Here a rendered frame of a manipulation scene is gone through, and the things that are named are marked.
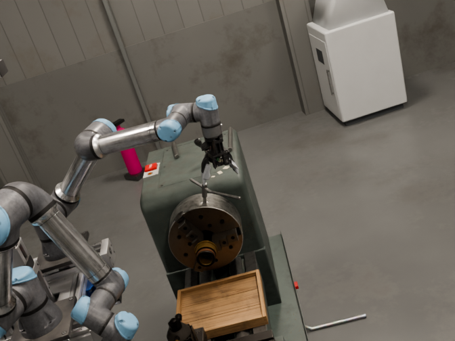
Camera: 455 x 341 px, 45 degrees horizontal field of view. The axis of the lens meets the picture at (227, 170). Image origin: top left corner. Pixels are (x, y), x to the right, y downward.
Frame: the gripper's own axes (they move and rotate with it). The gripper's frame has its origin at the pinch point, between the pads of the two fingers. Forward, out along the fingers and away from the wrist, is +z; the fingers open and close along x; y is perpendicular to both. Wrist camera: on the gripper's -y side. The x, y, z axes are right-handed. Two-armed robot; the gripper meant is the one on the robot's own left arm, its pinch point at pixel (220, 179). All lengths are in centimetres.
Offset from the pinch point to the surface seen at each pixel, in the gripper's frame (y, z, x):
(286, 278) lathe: -23, 78, 31
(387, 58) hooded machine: -243, 62, 274
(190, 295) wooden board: 0, 47, -23
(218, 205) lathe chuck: -4.1, 13.0, -1.9
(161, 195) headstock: -27.6, 11.8, -19.2
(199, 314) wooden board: 14, 47, -25
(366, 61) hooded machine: -249, 61, 254
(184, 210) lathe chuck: -8.7, 12.1, -15.2
